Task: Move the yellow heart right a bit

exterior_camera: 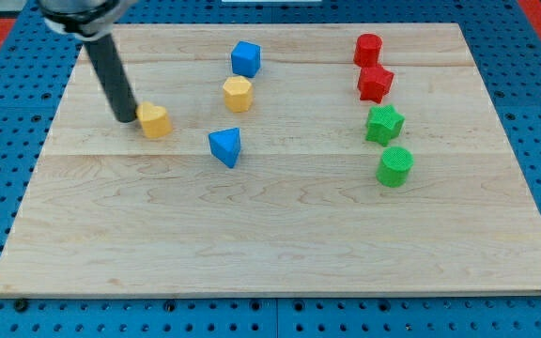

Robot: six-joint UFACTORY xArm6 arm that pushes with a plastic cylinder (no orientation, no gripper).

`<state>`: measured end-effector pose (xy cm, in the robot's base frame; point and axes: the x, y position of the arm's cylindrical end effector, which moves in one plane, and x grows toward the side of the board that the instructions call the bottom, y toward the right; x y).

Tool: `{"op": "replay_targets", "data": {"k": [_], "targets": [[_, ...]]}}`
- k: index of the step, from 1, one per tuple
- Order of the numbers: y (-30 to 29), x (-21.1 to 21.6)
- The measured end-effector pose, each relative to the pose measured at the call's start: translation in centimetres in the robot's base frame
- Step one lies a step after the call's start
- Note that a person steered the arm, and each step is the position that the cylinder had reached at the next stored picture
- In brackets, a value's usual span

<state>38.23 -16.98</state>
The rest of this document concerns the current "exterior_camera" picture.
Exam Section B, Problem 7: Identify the red cylinder block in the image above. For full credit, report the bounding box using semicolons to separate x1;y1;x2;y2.
353;33;382;68

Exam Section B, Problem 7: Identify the yellow hexagon block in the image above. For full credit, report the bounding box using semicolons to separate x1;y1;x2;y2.
223;76;254;113

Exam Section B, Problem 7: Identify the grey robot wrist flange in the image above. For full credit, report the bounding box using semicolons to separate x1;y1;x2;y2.
37;0;137;39

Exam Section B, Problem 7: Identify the green star block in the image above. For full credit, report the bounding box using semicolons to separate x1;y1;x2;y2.
365;105;406;146

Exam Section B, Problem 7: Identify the green cylinder block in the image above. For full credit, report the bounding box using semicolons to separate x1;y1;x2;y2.
376;146;414;188

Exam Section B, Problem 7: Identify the blue cube block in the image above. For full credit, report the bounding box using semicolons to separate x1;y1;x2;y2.
230;40;261;78

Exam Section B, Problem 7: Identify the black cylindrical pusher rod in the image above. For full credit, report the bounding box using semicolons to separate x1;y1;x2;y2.
84;34;137;123

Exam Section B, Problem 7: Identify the red star block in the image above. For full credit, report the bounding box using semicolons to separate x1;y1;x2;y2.
357;65;394;103

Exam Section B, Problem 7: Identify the light wooden board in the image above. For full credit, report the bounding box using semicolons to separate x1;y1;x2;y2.
0;23;541;299

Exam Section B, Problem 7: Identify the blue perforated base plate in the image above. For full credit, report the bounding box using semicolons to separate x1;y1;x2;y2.
0;0;541;337

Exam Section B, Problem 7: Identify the blue triangle block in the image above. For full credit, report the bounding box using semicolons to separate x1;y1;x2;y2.
209;128;241;168

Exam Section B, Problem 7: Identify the yellow heart block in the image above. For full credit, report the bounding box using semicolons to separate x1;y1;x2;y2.
136;101;173;139

